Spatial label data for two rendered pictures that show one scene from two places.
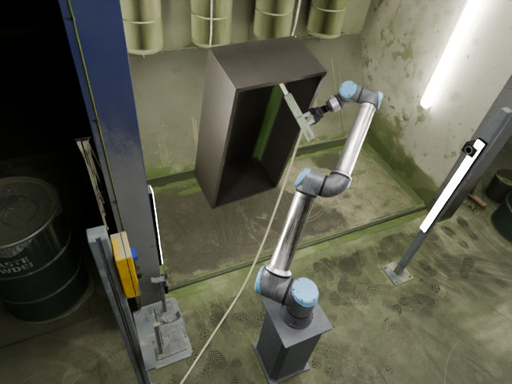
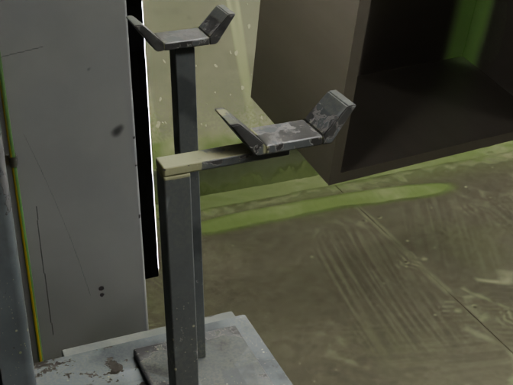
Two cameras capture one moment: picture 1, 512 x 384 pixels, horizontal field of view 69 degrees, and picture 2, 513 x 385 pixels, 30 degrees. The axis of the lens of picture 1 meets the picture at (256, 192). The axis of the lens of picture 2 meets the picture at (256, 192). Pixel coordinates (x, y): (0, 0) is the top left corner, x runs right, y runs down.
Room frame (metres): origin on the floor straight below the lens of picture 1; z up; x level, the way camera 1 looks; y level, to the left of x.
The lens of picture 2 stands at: (0.18, 0.22, 1.33)
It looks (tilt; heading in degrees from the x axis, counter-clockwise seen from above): 27 degrees down; 8
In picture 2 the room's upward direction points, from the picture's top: straight up
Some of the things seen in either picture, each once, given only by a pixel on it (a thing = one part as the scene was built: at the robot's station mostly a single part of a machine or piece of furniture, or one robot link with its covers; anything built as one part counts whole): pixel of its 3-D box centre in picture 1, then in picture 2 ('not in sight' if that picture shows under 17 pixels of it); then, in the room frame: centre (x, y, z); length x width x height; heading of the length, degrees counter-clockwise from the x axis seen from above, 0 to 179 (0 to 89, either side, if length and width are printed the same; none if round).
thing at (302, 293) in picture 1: (301, 296); not in sight; (1.05, -0.32, 0.83); 0.17 x 0.15 x 0.18; 72
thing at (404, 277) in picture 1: (397, 272); not in sight; (1.89, -1.30, 0.01); 0.20 x 0.20 x 0.01; 30
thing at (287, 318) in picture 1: (298, 309); not in sight; (1.05, -0.33, 0.69); 0.19 x 0.19 x 0.10
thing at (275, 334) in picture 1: (287, 337); not in sight; (1.05, -0.33, 0.32); 0.31 x 0.31 x 0.64; 30
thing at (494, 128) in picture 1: (440, 209); not in sight; (1.89, -1.30, 0.82); 0.05 x 0.05 x 1.64; 30
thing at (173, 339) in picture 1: (163, 315); (201, 267); (0.78, 0.35, 0.95); 0.26 x 0.15 x 0.32; 30
